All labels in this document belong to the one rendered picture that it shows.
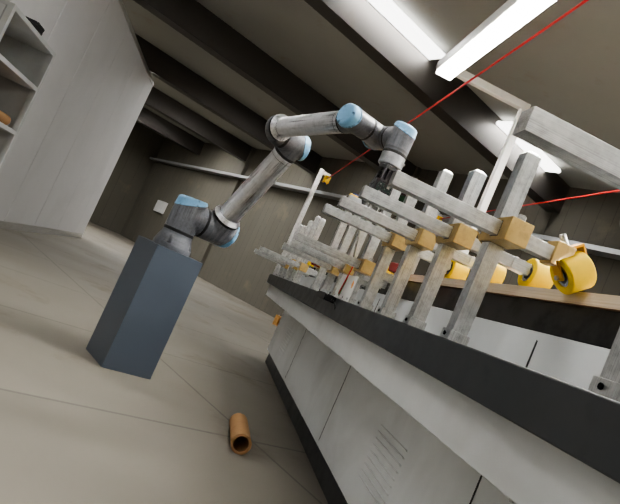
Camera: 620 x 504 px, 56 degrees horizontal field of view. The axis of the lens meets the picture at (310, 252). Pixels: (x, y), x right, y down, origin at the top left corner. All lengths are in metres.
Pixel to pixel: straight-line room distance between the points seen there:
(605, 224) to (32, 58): 6.45
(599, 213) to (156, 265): 6.34
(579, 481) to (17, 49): 4.77
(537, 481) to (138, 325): 2.18
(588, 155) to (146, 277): 2.27
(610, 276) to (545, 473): 6.94
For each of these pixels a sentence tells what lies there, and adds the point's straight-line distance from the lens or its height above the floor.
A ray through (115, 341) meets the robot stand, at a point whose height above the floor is 0.13.
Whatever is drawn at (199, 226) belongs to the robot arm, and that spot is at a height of 0.75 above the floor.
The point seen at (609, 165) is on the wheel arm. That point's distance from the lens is 0.75.
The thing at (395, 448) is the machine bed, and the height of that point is 0.36.
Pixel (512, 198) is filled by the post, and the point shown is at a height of 1.02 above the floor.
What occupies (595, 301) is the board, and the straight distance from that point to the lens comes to 1.28.
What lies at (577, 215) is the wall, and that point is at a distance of 8.26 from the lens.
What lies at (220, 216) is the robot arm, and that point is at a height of 0.84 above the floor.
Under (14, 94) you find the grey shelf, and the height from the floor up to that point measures 1.14.
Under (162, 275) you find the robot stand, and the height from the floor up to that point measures 0.48.
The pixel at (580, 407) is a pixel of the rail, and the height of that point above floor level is 0.68.
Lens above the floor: 0.67
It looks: 4 degrees up
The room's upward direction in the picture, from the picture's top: 24 degrees clockwise
